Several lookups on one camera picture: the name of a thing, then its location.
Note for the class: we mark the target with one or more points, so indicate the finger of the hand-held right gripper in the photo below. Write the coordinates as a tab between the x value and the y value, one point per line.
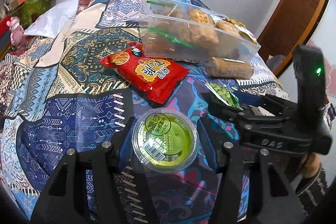
246	120
248	99

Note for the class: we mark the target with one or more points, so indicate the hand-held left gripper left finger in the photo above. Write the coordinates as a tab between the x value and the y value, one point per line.
123	161

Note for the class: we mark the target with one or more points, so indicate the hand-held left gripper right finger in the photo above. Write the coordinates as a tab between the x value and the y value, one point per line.
210	155

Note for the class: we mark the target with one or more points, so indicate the green pea packet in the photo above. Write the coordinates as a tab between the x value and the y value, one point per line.
223	94

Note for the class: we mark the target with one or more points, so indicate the green jelly cup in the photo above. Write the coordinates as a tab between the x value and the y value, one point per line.
165	140

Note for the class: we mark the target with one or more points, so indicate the clear plastic storage container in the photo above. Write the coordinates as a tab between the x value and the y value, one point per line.
236	48

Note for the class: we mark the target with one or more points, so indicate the yellow snack packet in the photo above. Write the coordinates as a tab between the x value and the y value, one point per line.
246	32

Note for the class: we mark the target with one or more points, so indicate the person's right forearm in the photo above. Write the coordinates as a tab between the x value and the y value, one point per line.
311	166

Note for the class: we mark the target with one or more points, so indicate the brown cylindrical biscuit roll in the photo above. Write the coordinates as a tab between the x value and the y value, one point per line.
231	69

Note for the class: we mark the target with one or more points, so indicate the brown room door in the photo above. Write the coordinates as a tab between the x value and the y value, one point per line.
299	8

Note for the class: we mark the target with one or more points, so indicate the red snack packet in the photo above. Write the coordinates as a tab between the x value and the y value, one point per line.
149	71

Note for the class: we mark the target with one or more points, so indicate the wooden wardrobe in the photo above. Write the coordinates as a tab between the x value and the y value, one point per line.
324	3

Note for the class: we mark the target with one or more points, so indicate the patchwork patterned blanket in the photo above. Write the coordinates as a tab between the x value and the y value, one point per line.
65	82

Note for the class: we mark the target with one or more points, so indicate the white pillow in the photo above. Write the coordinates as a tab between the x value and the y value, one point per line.
57	16

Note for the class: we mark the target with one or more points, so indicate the pink toy figure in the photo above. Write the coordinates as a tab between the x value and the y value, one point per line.
15	29

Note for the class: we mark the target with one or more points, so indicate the green patterned cloth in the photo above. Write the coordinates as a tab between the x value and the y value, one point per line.
34	8

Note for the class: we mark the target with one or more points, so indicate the red box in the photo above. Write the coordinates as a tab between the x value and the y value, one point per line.
4	27

